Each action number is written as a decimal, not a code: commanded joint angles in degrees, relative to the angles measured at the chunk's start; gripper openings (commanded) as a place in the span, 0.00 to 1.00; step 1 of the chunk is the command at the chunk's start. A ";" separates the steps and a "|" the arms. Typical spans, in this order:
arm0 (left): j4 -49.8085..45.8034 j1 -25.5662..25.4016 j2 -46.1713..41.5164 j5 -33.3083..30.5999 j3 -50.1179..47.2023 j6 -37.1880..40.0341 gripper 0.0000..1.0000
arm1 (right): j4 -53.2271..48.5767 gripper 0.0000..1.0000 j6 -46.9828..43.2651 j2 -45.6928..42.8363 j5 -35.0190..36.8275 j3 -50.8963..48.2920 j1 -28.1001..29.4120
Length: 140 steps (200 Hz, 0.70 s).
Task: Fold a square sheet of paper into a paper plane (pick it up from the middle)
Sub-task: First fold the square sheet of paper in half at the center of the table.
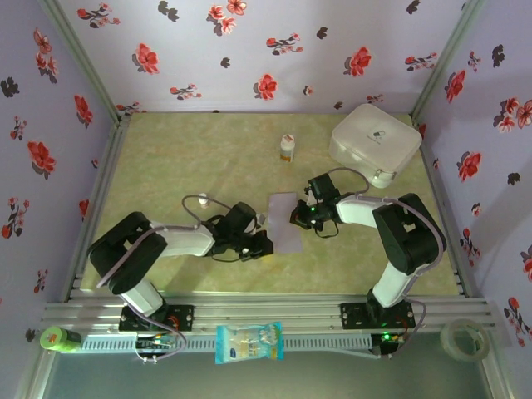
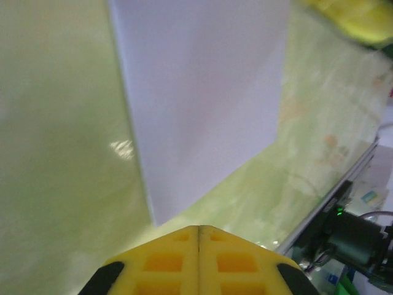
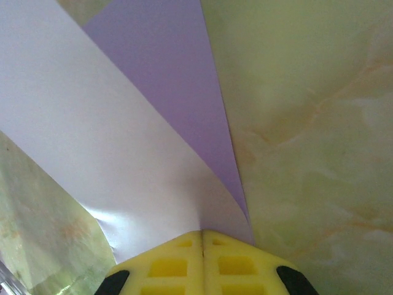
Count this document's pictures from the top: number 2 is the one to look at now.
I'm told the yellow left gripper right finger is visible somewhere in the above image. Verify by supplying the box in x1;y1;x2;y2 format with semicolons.
198;225;320;295

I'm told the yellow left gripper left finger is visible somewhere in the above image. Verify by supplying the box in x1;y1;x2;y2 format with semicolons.
78;226;200;295

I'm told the lavender cloth piece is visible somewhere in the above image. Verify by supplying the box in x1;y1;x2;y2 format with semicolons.
107;0;291;228

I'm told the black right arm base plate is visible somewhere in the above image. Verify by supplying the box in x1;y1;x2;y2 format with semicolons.
319;180;354;216

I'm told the long aluminium table rail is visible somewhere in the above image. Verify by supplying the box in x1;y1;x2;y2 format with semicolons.
276;135;381;256

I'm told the lilac right arm cable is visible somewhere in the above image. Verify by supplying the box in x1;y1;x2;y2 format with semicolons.
365;210;393;222

